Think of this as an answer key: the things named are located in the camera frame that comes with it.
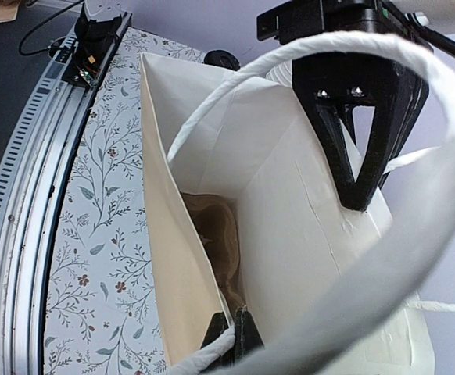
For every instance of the aluminium front rail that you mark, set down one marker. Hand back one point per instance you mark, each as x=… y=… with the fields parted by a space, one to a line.
x=33 y=180

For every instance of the black cup lid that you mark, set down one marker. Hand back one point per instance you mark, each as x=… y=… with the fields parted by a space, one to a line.
x=222 y=58

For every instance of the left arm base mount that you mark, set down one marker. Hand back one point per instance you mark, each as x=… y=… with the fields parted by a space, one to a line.
x=79 y=60

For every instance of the brown cardboard cup carrier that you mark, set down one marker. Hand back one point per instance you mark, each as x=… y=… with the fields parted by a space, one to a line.
x=216 y=226

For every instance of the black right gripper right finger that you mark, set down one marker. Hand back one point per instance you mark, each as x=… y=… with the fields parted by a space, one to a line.
x=247 y=336

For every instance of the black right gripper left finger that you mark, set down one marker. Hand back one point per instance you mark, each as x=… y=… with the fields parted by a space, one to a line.
x=217 y=326

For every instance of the brown paper bag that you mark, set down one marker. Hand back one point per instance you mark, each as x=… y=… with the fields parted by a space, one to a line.
x=332 y=291

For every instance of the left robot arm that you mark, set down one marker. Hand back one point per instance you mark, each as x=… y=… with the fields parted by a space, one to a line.
x=433 y=21

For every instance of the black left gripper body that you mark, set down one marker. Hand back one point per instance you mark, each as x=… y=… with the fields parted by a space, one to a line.
x=300 y=19

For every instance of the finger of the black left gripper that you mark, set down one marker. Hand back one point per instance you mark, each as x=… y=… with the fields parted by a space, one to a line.
x=362 y=108

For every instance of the floral tablecloth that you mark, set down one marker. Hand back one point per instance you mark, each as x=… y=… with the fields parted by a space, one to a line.
x=101 y=313

